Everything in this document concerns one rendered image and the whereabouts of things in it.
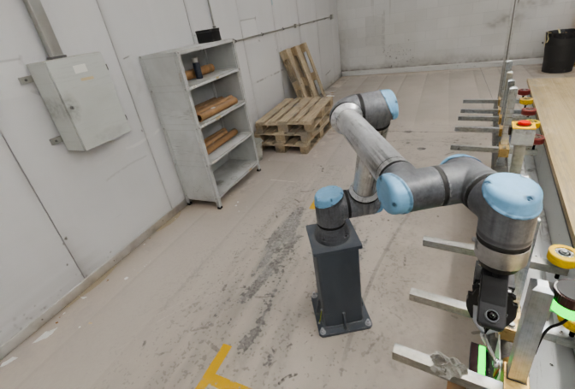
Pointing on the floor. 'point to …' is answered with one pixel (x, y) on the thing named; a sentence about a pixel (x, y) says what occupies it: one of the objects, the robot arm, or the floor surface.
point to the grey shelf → (174, 114)
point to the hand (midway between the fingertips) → (485, 332)
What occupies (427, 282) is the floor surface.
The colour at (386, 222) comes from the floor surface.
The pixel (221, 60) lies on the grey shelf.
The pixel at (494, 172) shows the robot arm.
